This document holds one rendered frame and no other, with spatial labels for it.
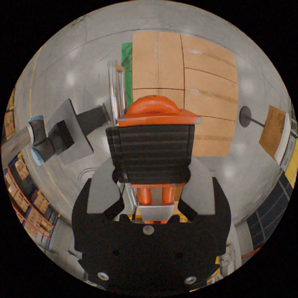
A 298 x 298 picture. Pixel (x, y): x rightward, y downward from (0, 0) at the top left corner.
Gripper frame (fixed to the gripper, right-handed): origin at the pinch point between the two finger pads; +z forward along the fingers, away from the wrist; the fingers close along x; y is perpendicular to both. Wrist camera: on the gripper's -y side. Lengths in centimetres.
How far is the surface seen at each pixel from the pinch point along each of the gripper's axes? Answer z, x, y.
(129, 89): 127, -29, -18
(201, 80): 73, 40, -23
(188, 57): 73, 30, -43
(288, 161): 68, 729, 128
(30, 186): 86, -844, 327
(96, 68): 127, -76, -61
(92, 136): 127, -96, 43
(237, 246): -31, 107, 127
